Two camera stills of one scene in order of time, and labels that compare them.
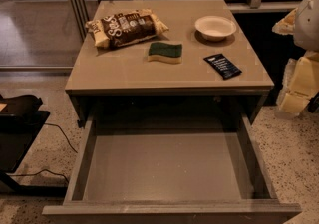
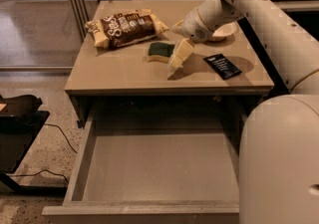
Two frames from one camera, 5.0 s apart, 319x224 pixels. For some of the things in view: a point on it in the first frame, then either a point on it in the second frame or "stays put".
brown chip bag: [122, 28] stays put
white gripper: [308, 24] → [193, 28]
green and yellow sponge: [169, 53] stays put
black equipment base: [21, 122] stays put
